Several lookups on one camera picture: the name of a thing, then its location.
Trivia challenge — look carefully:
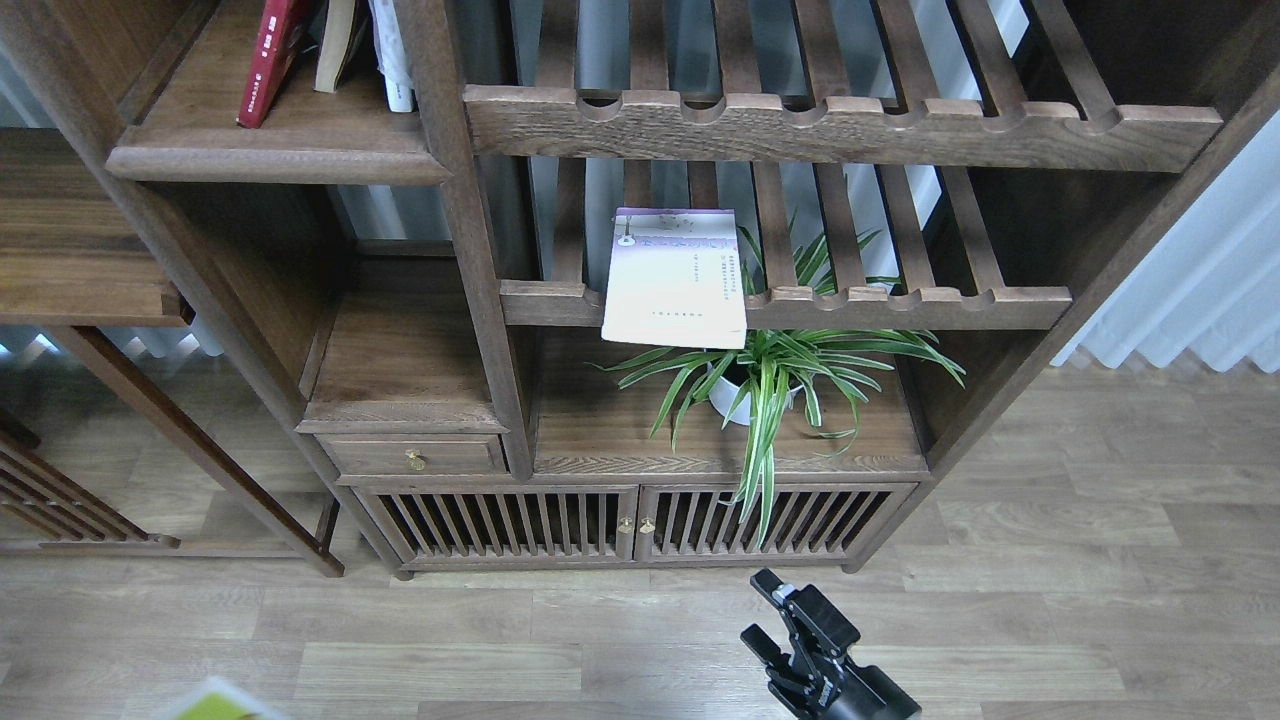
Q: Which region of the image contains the right slatted cabinet door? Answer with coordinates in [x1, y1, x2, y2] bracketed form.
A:
[634, 482, 915, 565]

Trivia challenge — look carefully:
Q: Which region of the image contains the yellow cover book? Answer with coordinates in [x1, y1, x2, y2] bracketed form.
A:
[155, 676, 287, 719]

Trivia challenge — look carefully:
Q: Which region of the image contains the green spider plant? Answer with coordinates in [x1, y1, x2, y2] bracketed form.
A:
[598, 211, 966, 550]

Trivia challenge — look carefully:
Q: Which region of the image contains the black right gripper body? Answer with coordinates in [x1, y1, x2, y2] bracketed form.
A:
[765, 585, 922, 719]

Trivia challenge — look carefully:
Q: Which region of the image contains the left slatted cabinet door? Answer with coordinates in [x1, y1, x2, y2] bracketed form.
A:
[355, 486, 639, 571]

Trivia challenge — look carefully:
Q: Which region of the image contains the upright white book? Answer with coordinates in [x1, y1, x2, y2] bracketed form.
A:
[369, 0, 415, 113]

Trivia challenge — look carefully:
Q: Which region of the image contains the white plant pot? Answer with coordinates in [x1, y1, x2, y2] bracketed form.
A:
[709, 363, 803, 427]

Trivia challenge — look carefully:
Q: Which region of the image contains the white curtain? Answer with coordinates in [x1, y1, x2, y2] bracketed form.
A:
[1052, 117, 1279, 373]

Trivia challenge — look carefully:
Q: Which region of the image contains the small wooden drawer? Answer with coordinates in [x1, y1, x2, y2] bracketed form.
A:
[317, 434, 507, 475]

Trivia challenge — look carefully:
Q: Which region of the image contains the upright tan book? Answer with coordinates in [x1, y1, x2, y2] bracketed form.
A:
[314, 0, 370, 94]

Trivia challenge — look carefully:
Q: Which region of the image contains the red cover book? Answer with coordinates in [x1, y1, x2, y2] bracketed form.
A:
[236, 1, 316, 128]

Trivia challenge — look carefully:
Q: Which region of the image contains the dark wooden bookshelf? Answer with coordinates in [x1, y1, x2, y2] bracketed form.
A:
[3, 1, 1277, 577]

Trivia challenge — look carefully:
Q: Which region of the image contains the pale purple white book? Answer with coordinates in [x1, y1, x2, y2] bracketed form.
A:
[602, 208, 748, 350]

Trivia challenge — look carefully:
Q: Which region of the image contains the wooden side shelf unit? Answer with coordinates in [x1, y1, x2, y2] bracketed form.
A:
[1, 128, 344, 577]

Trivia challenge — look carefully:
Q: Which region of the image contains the slatted cabinet door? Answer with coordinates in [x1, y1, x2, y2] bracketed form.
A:
[355, 486, 639, 571]
[634, 482, 915, 565]

